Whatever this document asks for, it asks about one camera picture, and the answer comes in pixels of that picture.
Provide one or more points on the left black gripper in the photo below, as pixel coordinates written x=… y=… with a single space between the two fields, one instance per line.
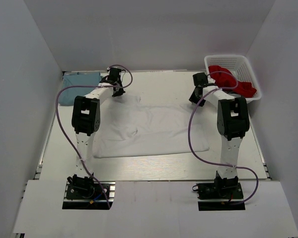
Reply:
x=120 y=92

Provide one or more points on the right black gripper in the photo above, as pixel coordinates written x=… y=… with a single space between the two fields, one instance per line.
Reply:
x=193 y=99

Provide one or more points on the white t-shirt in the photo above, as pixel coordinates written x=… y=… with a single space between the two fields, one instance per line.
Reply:
x=129 y=128

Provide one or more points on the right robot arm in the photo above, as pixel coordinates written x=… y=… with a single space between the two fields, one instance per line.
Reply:
x=232 y=120

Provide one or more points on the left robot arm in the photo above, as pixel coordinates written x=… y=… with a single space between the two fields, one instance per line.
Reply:
x=86 y=117

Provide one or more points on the white plastic basket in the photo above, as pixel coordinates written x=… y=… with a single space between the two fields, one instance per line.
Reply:
x=239 y=66

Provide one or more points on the folded light blue t-shirt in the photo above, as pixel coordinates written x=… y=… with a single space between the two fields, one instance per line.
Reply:
x=82 y=83

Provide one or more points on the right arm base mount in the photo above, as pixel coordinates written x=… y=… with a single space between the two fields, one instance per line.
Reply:
x=220 y=195

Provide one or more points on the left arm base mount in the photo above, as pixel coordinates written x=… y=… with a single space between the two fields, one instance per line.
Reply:
x=86 y=194

